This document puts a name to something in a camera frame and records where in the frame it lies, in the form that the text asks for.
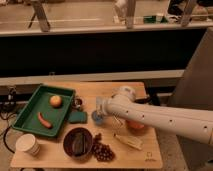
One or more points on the dark round bowl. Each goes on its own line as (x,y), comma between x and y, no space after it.
(78,143)

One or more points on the green folded towel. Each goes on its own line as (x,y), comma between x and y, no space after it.
(77,117)

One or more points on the dark grape bunch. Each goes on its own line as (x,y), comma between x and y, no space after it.
(102,152)

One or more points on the blue small cup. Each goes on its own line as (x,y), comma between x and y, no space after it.
(98,119)

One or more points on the yellow apple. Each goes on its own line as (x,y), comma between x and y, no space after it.
(55,101)

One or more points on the orange sausage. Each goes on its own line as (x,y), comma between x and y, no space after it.
(44,122)

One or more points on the small dark jar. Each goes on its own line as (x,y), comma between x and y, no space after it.
(77,103)

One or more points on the green plastic tray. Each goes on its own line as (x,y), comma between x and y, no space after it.
(27,120)

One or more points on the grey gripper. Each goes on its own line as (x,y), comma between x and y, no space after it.
(100,106)

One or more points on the white paper cup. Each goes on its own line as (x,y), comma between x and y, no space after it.
(28,144)

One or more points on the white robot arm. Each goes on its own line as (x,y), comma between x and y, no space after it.
(190,123)

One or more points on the orange fruit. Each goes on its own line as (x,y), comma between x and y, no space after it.
(135,125)

